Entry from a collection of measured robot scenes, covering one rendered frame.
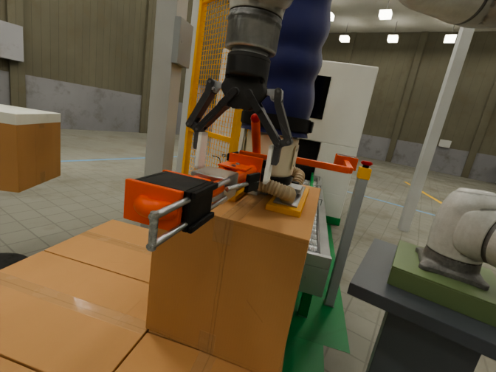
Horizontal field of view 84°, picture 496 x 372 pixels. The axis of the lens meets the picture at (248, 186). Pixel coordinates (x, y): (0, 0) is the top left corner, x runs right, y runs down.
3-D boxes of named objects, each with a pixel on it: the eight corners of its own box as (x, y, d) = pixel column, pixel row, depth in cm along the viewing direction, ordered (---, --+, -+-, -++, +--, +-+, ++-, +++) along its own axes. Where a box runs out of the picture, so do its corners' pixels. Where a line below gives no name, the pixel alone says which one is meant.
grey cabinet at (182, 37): (183, 68, 216) (187, 26, 209) (190, 69, 215) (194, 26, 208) (170, 62, 197) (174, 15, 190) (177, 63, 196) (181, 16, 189)
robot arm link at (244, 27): (238, 25, 52) (233, 59, 53) (220, 4, 43) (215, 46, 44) (286, 29, 49) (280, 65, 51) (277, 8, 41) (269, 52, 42)
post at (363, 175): (323, 299, 202) (359, 165, 178) (333, 302, 201) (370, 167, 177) (324, 305, 195) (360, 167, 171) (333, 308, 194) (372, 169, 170)
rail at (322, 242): (314, 190, 359) (317, 176, 354) (318, 191, 358) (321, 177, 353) (311, 290, 139) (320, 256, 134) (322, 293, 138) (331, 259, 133)
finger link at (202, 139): (201, 132, 51) (198, 131, 51) (197, 169, 53) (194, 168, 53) (208, 132, 54) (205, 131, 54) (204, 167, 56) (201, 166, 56)
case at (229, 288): (221, 247, 138) (233, 169, 128) (302, 271, 128) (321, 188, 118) (145, 328, 81) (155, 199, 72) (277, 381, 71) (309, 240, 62)
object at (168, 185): (162, 201, 41) (164, 168, 40) (207, 212, 40) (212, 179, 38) (122, 218, 33) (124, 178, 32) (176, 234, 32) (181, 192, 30)
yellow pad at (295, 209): (283, 187, 110) (286, 174, 109) (308, 192, 108) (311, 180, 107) (264, 209, 78) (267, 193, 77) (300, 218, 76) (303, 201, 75)
